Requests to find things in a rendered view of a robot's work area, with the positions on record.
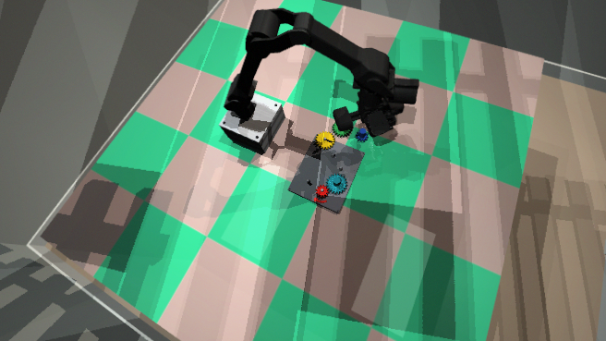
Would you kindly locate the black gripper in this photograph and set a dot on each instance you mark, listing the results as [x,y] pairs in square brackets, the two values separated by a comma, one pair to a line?
[344,119]

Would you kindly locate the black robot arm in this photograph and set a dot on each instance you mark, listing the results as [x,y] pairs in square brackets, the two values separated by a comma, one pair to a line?
[373,73]

